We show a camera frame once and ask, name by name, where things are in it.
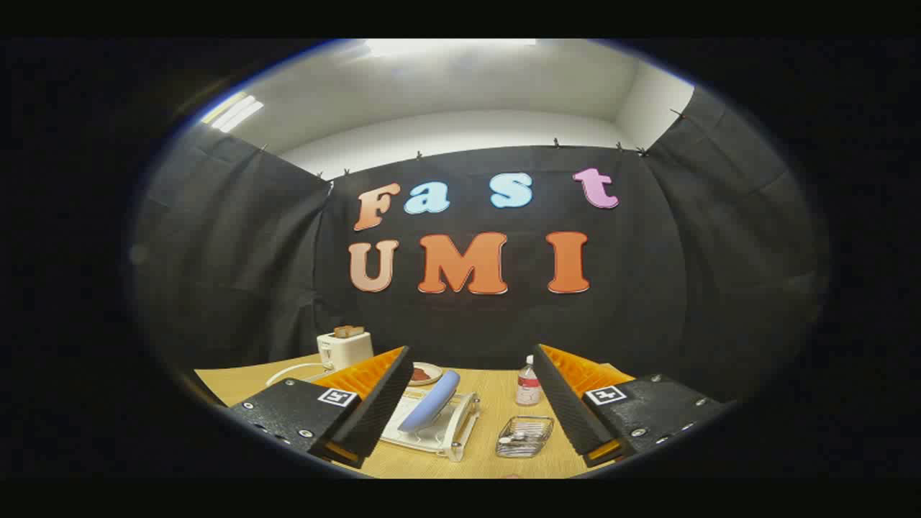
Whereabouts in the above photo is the twin-tube ceiling light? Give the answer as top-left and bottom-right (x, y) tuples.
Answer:
(200, 92), (265, 134)

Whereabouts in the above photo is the clear bottle with red label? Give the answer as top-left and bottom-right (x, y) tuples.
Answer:
(515, 355), (542, 407)

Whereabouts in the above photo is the black backdrop cloth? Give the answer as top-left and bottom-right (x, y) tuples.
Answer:
(133, 86), (828, 425)

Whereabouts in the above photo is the metal wire basket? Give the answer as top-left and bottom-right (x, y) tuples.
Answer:
(495, 415), (555, 459)

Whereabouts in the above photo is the white toaster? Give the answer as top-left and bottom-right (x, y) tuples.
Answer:
(317, 327), (375, 371)

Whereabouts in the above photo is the white wire dish rack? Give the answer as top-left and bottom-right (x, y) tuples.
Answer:
(266, 363), (481, 463)

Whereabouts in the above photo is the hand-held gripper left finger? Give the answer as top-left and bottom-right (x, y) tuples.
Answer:
(227, 345), (415, 468)

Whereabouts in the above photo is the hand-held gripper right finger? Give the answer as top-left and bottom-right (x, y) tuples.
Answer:
(531, 343), (727, 468)

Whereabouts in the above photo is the blue plate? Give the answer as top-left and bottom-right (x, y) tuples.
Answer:
(398, 370), (461, 434)

